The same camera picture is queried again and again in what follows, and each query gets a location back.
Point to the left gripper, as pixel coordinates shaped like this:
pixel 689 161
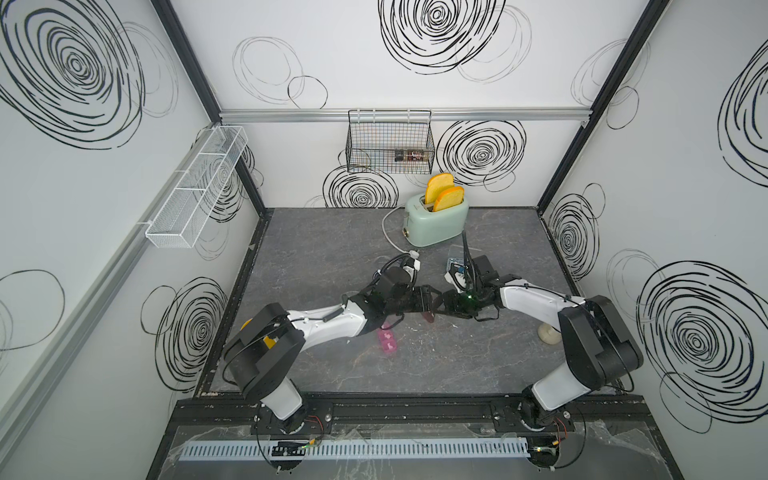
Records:
pixel 421 298

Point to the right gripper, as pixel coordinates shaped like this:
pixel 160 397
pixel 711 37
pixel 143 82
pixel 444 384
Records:
pixel 451 305

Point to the teal rectangular pillbox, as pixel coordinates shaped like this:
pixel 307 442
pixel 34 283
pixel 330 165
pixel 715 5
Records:
pixel 456 259

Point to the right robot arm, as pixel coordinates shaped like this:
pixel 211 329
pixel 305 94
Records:
pixel 598 347

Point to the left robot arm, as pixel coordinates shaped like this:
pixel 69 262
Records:
pixel 257 360

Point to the mint green toaster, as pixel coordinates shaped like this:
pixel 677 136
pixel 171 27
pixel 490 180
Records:
pixel 422 227

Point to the front toast slice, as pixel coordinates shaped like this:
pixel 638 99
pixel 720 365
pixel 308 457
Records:
pixel 449 198

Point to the toast slice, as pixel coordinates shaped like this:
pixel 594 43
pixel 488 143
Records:
pixel 436 185
pixel 449 198

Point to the beige round object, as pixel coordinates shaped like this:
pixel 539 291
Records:
pixel 548 334

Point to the back toast slice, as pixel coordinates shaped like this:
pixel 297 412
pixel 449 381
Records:
pixel 436 185

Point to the yellow mug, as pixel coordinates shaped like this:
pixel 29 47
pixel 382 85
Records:
pixel 260 334

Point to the spice jars in basket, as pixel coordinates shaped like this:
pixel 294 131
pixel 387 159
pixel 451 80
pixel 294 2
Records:
pixel 411 155

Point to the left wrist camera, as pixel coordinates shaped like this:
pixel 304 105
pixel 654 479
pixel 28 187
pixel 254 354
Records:
pixel 408 262

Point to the black wire wall basket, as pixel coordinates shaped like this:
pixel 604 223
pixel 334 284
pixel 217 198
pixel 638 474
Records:
pixel 373 135

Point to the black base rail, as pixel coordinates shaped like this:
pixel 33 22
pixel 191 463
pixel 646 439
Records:
pixel 321 412

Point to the white slotted cable duct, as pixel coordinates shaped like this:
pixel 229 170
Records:
pixel 351 449

